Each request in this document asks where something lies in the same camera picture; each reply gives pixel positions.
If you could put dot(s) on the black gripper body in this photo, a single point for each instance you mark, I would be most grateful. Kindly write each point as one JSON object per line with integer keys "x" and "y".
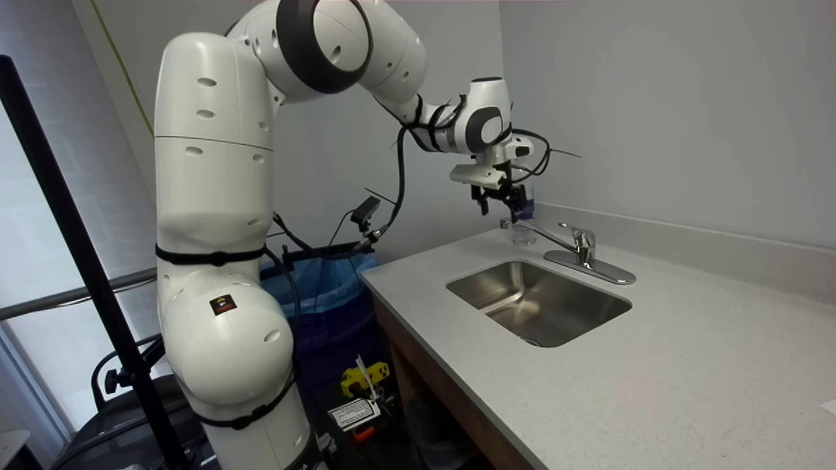
{"x": 493, "y": 180}

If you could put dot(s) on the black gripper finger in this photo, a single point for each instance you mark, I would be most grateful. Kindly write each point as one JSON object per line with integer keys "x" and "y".
{"x": 479, "y": 198}
{"x": 520, "y": 206}

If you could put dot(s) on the chrome sink faucet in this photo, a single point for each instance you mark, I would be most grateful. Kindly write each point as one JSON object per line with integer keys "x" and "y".
{"x": 581, "y": 253}

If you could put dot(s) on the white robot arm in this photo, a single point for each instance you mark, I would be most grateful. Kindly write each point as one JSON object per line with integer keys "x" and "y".
{"x": 222, "y": 331}

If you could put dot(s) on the clear smartwater plastic bottle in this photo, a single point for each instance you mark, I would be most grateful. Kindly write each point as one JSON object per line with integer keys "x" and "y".
{"x": 520, "y": 228}

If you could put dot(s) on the stainless steel sink basin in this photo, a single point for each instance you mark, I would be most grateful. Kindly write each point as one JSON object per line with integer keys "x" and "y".
{"x": 533, "y": 303}

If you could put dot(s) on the blue trash bin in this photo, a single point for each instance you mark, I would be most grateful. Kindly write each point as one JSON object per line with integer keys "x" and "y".
{"x": 331, "y": 322}

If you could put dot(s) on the yellow black tool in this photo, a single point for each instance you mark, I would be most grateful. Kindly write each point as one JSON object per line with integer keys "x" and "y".
{"x": 360, "y": 378}

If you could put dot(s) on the white labelled box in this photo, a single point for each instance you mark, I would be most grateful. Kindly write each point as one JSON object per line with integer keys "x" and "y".
{"x": 355, "y": 414}

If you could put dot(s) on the black cart base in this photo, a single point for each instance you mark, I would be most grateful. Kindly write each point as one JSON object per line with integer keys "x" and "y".
{"x": 118, "y": 433}

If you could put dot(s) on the small black mounted camera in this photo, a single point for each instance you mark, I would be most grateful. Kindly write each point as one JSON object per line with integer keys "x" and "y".
{"x": 360, "y": 215}

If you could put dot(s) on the black camera stand pole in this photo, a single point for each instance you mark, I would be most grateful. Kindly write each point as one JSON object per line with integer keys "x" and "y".
{"x": 85, "y": 257}

